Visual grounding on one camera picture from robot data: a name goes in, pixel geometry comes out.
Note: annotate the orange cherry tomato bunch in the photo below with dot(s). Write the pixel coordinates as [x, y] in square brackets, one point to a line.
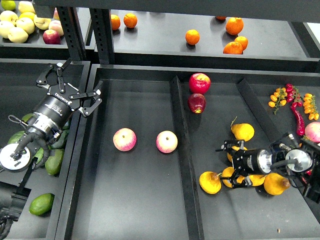
[278, 99]

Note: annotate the black tray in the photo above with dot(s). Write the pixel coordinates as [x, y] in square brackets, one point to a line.
[138, 195]
[18, 96]

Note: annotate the black tray divider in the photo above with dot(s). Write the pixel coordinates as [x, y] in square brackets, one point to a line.
[187, 172]

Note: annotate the red apple on shelf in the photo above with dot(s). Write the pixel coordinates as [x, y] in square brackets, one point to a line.
[51, 37]

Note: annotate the orange on shelf left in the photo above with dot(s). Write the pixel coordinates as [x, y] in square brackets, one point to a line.
[130, 20]

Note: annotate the black left tray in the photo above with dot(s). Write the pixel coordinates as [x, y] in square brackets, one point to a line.
[18, 96]

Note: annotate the orange on shelf centre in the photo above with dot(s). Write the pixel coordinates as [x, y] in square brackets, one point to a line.
[192, 37]

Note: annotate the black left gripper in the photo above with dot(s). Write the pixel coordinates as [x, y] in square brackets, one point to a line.
[63, 100]

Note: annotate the pink apple left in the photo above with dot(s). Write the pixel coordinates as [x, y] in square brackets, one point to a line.
[124, 139]

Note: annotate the red cherry tomato bunch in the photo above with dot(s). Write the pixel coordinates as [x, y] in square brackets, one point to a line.
[293, 96]

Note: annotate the pink apple right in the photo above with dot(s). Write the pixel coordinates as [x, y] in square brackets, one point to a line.
[166, 142]

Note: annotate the yellow pear upper pile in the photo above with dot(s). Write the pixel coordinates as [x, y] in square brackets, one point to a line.
[230, 156]

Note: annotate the pink peach at right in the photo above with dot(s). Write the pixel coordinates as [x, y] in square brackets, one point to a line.
[312, 132]

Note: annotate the front orange on shelf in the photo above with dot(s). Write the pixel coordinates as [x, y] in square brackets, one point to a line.
[234, 48]

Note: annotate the black centre tray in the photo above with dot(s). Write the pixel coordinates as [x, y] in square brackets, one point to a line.
[138, 195]

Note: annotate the large orange on shelf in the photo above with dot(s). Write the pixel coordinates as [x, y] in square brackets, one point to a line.
[234, 26]

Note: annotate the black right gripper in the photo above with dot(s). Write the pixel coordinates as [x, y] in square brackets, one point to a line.
[243, 161]

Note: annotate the yellow pear with stem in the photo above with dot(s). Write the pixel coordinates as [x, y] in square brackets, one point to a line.
[210, 182]

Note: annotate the green avocado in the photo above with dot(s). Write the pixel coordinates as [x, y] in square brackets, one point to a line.
[42, 204]

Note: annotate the yellow cherry tomato bunch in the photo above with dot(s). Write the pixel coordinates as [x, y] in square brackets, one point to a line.
[310, 107]

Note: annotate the dark red apple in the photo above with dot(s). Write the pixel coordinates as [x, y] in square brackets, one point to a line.
[196, 103]

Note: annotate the black shelf post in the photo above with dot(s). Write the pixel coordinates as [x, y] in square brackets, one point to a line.
[103, 33]

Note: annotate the pink apple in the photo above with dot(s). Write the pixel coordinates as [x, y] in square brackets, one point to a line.
[166, 142]
[124, 139]

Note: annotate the bright red apple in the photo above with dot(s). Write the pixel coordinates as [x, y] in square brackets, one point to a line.
[199, 83]

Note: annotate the red chili pepper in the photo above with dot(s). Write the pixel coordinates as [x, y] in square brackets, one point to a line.
[300, 124]

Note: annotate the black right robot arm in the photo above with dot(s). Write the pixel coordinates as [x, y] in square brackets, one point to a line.
[298, 162]

